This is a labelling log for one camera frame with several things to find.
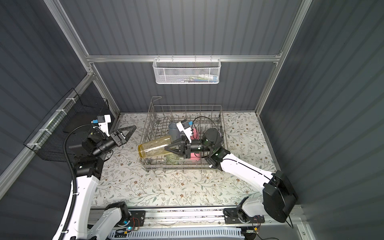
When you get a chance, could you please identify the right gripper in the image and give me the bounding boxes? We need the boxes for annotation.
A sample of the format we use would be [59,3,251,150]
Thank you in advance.
[166,136,213,160]

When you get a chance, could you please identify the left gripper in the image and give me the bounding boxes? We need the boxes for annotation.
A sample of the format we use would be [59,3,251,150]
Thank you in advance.
[92,126,137,160]

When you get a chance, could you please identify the blue transparent cup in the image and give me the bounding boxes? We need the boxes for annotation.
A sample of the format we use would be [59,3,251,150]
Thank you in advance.
[168,122,181,142]

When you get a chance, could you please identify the green transparent cup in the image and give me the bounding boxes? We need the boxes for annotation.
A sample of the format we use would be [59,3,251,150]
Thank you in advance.
[166,154,180,165]

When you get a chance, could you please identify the pink plastic cup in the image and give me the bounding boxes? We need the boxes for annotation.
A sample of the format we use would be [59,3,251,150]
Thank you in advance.
[190,153,201,162]
[191,129,199,140]

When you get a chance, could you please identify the yellow transparent cup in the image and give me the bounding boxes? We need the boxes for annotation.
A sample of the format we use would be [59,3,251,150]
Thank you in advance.
[138,135,172,159]

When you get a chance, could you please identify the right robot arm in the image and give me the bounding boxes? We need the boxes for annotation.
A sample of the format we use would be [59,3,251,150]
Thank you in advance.
[164,128,298,223]

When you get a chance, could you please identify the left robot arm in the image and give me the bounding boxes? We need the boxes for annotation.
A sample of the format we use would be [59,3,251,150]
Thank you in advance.
[53,124,137,240]

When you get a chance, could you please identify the floral table mat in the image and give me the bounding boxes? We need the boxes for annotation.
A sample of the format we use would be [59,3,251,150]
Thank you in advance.
[92,112,276,207]

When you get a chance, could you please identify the items in white basket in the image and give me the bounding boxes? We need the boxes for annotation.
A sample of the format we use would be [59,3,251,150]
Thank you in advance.
[179,74,219,84]

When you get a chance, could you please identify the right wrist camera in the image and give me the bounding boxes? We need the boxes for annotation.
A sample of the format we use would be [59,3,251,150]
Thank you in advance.
[177,119,193,143]

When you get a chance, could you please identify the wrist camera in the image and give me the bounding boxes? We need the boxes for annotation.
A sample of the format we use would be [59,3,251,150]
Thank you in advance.
[177,119,193,143]
[91,115,112,137]

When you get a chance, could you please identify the grey wire dish rack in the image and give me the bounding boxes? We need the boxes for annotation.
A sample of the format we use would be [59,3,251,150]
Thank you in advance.
[140,97,229,171]

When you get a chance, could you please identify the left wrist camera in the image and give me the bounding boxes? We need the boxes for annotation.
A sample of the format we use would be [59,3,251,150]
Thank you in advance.
[91,115,112,137]

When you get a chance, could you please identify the black wire wall basket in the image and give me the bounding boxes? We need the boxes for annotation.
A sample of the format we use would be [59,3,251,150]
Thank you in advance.
[24,87,111,162]

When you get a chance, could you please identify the white mesh wall basket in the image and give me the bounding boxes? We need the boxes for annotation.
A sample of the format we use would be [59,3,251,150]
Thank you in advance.
[153,59,222,85]

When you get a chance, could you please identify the aluminium mounting rail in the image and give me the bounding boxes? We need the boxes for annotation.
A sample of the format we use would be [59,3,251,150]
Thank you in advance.
[61,205,307,229]

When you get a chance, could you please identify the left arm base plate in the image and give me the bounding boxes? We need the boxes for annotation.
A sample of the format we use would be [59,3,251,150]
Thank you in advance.
[114,211,146,228]

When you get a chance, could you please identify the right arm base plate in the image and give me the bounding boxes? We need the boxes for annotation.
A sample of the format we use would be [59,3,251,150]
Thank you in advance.
[223,208,265,225]

